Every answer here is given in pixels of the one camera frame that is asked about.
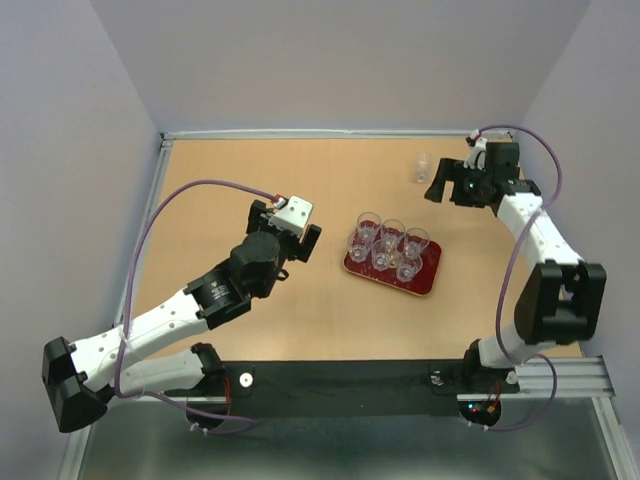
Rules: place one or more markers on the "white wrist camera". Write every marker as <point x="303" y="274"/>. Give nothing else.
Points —
<point x="291" y="214"/>
<point x="477" y="151"/>

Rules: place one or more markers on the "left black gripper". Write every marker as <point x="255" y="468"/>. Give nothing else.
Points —
<point x="300" y="249"/>

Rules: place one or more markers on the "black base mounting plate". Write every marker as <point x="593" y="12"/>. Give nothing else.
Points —
<point x="270" y="389"/>

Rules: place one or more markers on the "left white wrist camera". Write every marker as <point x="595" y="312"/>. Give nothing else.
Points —
<point x="291" y="214"/>

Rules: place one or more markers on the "red lacquer tray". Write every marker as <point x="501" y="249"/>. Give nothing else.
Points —
<point x="420" y="285"/>

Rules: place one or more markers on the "circuit board with leds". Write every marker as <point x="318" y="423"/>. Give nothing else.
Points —
<point x="487" y="412"/>

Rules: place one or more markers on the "clear glass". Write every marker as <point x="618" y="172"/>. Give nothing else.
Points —
<point x="392" y="232"/>
<point x="367" y="226"/>
<point x="416" y="240"/>
<point x="407" y="267"/>
<point x="421" y="168"/>
<point x="382" y="253"/>
<point x="358" y="247"/>

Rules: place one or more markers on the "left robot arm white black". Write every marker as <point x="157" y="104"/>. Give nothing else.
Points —
<point x="81" y="377"/>

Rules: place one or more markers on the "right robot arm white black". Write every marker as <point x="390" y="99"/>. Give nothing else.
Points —
<point x="561" y="299"/>

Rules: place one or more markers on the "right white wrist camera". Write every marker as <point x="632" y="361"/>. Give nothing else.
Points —
<point x="477" y="151"/>

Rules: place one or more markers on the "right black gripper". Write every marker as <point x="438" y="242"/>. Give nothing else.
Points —
<point x="446" y="171"/>

